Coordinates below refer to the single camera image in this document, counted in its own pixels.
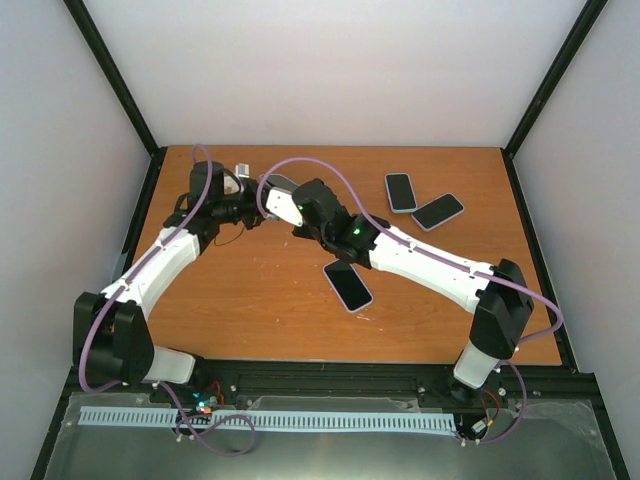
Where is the phone in light blue case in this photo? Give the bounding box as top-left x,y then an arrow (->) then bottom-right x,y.
385,172 -> 417,213

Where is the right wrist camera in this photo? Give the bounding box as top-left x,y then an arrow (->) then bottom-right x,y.
266,187 -> 304,227

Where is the phone in lavender case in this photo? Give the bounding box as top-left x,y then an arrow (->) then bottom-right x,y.
323,260 -> 373,313

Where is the black frame post left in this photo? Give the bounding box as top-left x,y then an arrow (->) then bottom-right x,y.
31,1 -> 168,479

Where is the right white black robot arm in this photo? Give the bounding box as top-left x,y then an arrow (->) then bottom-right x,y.
292,179 -> 534,404

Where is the black frame post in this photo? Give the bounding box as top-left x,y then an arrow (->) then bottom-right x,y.
505,1 -> 639,478
31,1 -> 168,479

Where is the light blue cable duct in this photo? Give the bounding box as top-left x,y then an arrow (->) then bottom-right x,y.
77,406 -> 456,436

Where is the black frame post right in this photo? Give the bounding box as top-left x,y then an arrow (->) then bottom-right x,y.
505,1 -> 639,478

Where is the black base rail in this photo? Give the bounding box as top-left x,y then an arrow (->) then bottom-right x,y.
64,357 -> 599,416

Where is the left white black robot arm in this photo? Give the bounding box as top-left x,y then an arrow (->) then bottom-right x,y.
73,160 -> 275,403

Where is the metal base plate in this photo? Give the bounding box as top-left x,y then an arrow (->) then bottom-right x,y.
42,394 -> 627,479

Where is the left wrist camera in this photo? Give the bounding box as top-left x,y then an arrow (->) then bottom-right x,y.
223,163 -> 250,195

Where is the black smartphone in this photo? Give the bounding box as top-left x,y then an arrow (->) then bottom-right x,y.
259,174 -> 299,195

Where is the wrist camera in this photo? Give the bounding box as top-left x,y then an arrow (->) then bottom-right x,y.
266,187 -> 304,227
223,163 -> 250,195

